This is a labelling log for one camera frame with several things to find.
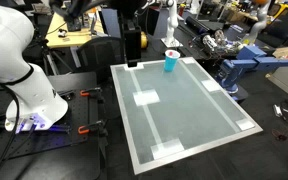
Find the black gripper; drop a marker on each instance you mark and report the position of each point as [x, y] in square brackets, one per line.
[132, 41]

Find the red capped pink marker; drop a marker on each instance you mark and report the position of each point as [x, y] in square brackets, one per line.
[170, 53]

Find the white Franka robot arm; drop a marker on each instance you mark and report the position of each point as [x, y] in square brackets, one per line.
[17, 66]

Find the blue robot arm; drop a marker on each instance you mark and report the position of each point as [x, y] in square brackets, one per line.
[247, 55]

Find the blue plastic cup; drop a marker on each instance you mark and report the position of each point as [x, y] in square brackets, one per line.
[170, 65]

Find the dark mesh office chair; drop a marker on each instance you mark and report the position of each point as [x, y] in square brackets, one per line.
[100, 55]

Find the dark blue partition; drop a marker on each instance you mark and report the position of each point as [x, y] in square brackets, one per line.
[110, 23]

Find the black upright panel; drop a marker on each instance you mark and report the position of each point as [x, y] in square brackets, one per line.
[154, 20]

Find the orange black bar clamp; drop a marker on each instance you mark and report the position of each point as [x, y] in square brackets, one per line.
[90, 127]
[90, 92]

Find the light wooden desk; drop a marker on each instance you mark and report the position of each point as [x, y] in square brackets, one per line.
[70, 38]

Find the black desk stand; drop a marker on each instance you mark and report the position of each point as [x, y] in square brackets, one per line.
[74, 26]

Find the black cylinder tube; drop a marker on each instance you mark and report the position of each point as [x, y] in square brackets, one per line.
[197, 24]

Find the silver motor assembly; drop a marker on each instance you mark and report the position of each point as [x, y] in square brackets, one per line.
[214, 40]

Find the black tripod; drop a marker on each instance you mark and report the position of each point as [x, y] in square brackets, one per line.
[47, 50]

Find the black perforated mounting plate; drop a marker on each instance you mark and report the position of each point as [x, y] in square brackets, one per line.
[50, 146]

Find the grey white background robot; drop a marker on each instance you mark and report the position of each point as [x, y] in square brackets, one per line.
[259, 23]

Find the small white power adapter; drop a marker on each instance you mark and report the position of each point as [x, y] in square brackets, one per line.
[277, 110]

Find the brown cardboard piece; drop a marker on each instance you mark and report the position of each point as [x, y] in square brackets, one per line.
[285, 52]

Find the large black chair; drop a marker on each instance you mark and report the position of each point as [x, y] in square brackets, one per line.
[284, 30]

